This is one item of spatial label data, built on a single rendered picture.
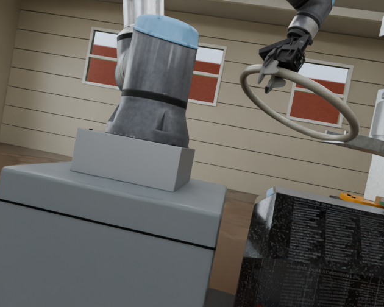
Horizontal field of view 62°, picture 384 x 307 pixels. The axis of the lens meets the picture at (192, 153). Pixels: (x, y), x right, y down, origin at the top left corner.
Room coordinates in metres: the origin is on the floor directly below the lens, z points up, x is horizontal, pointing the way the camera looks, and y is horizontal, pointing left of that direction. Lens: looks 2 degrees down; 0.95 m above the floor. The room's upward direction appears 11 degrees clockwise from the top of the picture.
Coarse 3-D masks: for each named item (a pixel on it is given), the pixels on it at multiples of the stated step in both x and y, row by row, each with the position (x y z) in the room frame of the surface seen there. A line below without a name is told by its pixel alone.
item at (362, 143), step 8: (360, 136) 1.26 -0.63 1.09; (368, 136) 1.27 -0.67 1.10; (336, 144) 1.36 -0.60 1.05; (344, 144) 1.29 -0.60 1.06; (352, 144) 1.25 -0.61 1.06; (360, 144) 1.26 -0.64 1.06; (368, 144) 1.27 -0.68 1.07; (376, 144) 1.28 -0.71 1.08; (368, 152) 1.41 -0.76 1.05; (376, 152) 1.34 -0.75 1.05
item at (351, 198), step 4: (340, 196) 2.44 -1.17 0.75; (344, 196) 2.31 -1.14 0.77; (348, 196) 2.24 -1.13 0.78; (352, 196) 2.20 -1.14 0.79; (356, 196) 2.38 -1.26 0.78; (348, 200) 2.19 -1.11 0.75; (352, 200) 2.09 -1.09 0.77; (356, 200) 2.05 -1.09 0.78; (360, 200) 2.07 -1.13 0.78; (364, 200) 2.14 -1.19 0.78; (368, 200) 2.19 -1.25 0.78; (364, 204) 2.01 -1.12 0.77; (368, 204) 2.00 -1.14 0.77; (372, 204) 2.00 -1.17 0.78; (376, 204) 2.03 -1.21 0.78
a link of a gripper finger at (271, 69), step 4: (272, 60) 1.05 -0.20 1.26; (276, 60) 1.05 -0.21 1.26; (268, 64) 1.05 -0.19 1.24; (272, 64) 1.05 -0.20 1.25; (276, 64) 1.04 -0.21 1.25; (264, 68) 1.04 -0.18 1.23; (268, 68) 1.04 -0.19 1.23; (272, 68) 1.03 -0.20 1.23; (276, 68) 1.03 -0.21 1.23; (260, 72) 1.05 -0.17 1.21; (264, 72) 1.04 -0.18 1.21; (268, 72) 1.03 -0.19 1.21; (272, 72) 1.02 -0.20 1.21; (276, 72) 1.02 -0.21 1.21; (260, 76) 1.04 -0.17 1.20; (264, 76) 1.05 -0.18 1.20; (260, 80) 1.05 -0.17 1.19
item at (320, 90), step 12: (252, 72) 1.15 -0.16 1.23; (288, 72) 1.03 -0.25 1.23; (240, 84) 1.33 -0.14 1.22; (300, 84) 1.02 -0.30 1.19; (312, 84) 1.00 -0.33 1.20; (252, 96) 1.40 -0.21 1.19; (324, 96) 1.01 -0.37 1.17; (336, 96) 1.01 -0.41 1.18; (264, 108) 1.45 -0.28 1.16; (336, 108) 1.03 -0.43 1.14; (348, 108) 1.02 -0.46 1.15; (276, 120) 1.47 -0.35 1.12; (288, 120) 1.45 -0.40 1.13; (348, 120) 1.05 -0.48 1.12; (300, 132) 1.43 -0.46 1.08; (312, 132) 1.39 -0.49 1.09
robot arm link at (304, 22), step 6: (294, 18) 1.07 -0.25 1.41; (300, 18) 1.05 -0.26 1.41; (306, 18) 1.04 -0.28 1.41; (294, 24) 1.05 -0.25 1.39; (300, 24) 1.04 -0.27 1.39; (306, 24) 1.04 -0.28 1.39; (312, 24) 1.04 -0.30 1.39; (288, 30) 1.09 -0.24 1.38; (306, 30) 1.04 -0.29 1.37; (312, 30) 1.05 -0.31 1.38; (312, 36) 1.05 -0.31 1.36
